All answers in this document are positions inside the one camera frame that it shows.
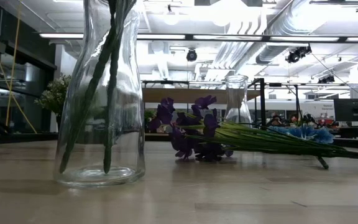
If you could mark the clear glass vase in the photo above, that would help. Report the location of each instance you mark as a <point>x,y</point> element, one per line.
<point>129,149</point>
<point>237,102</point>

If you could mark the black computer monitor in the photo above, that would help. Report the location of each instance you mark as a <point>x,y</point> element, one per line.
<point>353,109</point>

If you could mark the purple artificial flower bunch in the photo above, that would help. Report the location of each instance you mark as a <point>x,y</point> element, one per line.
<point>182,143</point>

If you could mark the potted green white-flowered plant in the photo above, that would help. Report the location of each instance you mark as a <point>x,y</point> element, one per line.
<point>53,96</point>

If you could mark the silver ventilation duct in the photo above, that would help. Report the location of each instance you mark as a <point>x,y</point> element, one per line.
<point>278,28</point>

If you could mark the red artificial flower bunch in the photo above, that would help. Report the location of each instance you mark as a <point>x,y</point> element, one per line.
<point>113,77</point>

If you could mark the black ceiling light cluster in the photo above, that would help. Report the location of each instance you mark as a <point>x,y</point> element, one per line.
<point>297,53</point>

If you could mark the blue artificial flower bunch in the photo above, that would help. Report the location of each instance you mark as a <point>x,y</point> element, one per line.
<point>306,132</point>

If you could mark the wooden shelf with black legs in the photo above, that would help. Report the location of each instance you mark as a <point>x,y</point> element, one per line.
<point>182,95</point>

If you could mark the person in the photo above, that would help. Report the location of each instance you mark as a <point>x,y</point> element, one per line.
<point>275,120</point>

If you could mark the black ceiling camera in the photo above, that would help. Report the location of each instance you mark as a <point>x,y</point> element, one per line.
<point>191,55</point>

